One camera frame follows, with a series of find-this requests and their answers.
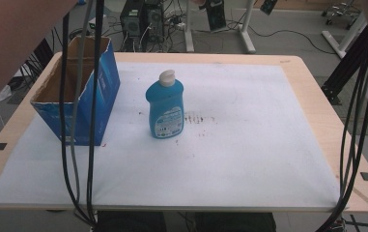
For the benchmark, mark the blue cardboard box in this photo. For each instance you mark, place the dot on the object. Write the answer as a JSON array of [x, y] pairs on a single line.
[[107, 92]]

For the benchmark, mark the blue bottle with white cap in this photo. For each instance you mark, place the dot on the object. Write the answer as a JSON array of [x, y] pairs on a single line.
[[165, 108]]

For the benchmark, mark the white desk leg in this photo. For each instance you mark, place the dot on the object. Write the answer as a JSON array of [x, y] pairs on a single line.
[[349, 38], [246, 35], [189, 32]]

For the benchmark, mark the black hanging device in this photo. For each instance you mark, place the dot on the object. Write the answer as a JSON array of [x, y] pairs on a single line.
[[217, 16]]

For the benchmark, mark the office chair base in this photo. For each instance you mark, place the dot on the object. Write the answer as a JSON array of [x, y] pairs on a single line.
[[341, 13]]

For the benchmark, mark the black metal stand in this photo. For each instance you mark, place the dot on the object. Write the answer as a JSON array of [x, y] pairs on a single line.
[[345, 71]]

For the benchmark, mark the black computer tower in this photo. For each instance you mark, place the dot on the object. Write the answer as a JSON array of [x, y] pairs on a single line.
[[155, 24], [131, 19]]

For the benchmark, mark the white table mat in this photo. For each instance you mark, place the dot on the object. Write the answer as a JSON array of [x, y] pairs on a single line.
[[236, 145]]

